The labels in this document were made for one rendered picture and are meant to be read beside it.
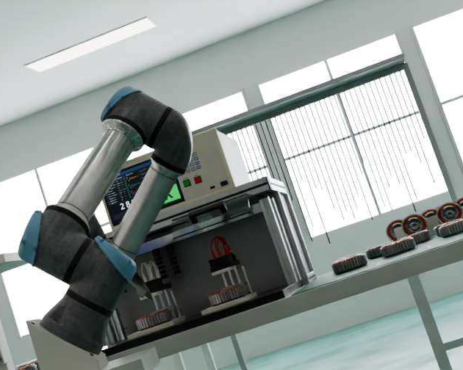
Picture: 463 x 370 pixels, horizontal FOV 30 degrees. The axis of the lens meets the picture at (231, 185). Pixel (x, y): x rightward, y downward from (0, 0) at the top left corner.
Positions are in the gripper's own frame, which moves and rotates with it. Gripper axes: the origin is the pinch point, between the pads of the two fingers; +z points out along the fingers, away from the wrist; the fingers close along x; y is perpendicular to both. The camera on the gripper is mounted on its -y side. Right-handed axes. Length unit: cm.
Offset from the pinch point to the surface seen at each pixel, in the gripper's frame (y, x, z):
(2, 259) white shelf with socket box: -67, -61, 7
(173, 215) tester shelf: -36.6, 13.3, -3.8
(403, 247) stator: -26, 79, 28
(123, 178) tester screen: -48, 0, -17
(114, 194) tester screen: -46.2, -4.2, -13.0
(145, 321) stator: -8.0, -1.3, 12.4
